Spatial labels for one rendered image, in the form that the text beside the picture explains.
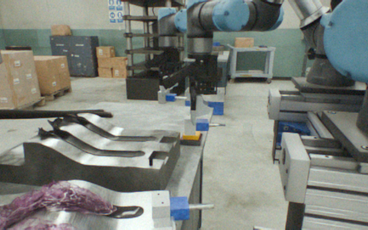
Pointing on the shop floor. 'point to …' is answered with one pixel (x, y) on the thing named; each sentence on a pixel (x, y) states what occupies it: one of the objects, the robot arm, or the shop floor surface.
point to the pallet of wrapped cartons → (11, 83)
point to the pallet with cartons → (52, 76)
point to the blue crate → (213, 107)
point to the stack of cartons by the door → (111, 63)
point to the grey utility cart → (248, 70)
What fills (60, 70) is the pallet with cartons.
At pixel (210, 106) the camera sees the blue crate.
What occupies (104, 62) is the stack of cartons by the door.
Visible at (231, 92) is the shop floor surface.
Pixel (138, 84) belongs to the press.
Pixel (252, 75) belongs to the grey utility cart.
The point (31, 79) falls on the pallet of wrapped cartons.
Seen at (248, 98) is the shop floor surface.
